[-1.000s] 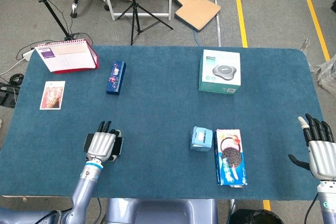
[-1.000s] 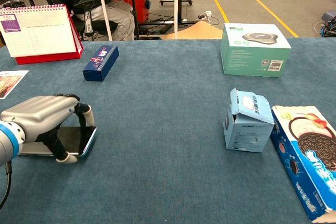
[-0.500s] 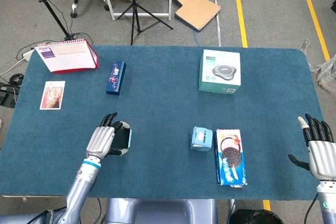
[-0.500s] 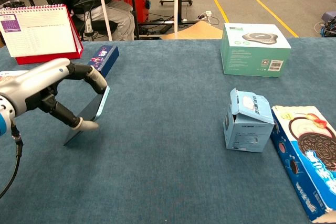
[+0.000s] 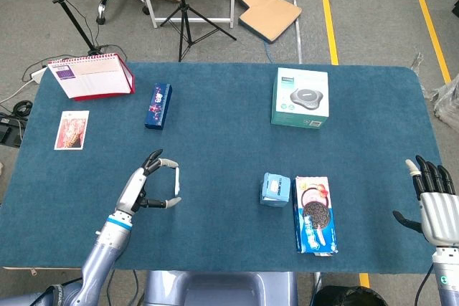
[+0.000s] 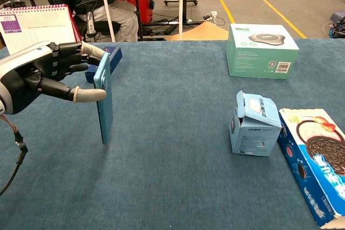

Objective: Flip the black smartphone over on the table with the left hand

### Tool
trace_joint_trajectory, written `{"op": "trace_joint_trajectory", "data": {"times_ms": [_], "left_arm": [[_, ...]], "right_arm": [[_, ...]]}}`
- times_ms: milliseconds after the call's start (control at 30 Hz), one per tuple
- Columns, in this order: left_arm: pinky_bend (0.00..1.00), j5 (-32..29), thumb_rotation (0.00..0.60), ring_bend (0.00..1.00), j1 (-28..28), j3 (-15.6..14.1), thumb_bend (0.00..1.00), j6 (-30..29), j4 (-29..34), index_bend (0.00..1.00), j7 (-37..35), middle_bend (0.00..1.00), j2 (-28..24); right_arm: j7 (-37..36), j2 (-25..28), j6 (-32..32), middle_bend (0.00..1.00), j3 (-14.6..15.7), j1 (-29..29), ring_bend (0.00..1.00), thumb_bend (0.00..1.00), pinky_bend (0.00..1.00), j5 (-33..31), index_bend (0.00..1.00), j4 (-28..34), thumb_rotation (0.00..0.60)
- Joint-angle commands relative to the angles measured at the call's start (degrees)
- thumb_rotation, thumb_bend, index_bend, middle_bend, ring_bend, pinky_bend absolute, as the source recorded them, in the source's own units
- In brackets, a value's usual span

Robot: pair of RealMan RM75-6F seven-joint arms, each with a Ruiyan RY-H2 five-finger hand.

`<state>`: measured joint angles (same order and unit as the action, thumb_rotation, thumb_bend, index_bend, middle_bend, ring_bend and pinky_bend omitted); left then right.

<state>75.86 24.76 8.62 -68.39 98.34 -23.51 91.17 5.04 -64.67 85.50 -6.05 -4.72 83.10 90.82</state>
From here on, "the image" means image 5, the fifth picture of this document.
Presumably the green speaker box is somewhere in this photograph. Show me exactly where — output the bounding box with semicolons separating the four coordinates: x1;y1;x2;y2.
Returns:
270;67;330;130

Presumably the black power adapter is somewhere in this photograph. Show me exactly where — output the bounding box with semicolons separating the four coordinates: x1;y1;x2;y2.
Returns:
0;112;28;148

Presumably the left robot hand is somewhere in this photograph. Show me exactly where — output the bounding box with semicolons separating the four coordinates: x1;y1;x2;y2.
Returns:
115;148;182;214

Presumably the black tripod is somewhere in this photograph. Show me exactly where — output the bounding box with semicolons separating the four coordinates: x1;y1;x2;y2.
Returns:
159;0;237;62
30;0;108;57

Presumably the red desk calendar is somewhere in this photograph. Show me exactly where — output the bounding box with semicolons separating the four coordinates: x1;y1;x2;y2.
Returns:
47;53;136;102

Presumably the white power strip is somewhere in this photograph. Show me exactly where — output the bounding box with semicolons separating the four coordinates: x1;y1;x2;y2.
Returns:
30;65;49;85

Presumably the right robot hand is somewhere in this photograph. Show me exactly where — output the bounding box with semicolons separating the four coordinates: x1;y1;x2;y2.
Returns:
392;155;459;248

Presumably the blue table mat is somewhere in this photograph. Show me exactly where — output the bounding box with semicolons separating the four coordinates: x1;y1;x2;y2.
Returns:
0;61;448;274

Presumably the black coiled cable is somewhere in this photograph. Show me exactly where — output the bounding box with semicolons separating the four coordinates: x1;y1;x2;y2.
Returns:
13;100;34;117

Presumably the light blue small box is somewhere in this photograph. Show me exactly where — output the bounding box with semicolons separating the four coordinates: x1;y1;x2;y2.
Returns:
259;172;291;208

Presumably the dark blue long box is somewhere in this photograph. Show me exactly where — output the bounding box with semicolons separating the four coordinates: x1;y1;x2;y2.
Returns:
144;82;173;130

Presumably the blue Oreo cookie box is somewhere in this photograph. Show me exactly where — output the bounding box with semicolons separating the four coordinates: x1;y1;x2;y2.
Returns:
293;176;339;257

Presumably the red photo card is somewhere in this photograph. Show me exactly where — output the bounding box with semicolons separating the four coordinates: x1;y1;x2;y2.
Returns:
54;110;90;151

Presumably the grey robot torso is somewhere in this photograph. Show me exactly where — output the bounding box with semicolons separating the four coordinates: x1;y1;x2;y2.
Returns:
143;269;298;306

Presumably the black trash bin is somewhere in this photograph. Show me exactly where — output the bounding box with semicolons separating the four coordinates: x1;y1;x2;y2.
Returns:
310;285;390;306

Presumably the clear plastic bag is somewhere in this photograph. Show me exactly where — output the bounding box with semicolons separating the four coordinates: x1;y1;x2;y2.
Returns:
432;80;459;128

